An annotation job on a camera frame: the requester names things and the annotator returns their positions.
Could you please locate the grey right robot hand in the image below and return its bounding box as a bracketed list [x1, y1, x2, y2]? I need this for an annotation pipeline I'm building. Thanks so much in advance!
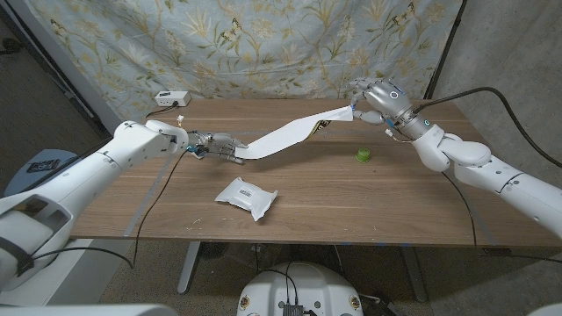
[349, 77, 435, 140]

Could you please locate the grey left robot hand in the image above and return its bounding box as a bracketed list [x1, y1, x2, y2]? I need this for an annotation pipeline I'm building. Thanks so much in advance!
[187, 131, 249, 166]

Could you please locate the white release liner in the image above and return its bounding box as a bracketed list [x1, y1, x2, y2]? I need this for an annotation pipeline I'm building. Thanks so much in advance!
[306, 105, 355, 127]

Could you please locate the yellow black bumper sticker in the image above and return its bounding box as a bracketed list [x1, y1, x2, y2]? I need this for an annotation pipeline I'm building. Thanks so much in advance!
[234, 116, 333, 161]

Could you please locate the white plastic package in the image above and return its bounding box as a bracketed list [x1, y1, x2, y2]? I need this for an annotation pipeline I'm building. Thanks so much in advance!
[213, 176, 279, 222]

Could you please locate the white power box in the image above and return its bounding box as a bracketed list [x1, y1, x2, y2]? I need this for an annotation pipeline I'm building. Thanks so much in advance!
[154, 90, 192, 108]

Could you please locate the black backdrop pole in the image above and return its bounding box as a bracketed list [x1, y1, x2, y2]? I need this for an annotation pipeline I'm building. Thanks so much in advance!
[423, 0, 467, 100]

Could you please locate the floral blue backdrop cloth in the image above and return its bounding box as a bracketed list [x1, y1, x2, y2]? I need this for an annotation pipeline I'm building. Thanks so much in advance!
[25, 0, 465, 128]

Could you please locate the grey table leg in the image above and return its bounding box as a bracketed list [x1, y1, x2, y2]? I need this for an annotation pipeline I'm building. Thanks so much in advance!
[177, 241, 202, 295]
[401, 245, 428, 303]

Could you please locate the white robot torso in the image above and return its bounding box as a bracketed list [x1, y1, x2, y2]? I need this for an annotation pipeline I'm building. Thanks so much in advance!
[235, 262, 364, 316]

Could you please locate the blue plastic bin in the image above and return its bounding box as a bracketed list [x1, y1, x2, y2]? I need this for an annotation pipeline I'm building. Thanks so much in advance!
[4, 148, 81, 197]

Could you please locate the black power box cable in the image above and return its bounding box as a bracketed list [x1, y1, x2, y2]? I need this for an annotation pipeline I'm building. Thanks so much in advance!
[146, 101, 179, 119]

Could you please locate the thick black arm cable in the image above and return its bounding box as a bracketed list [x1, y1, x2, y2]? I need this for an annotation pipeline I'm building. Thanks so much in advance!
[411, 86, 562, 169]

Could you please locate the black door handle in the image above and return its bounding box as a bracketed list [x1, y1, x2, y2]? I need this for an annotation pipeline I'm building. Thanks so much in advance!
[0, 38, 24, 56]

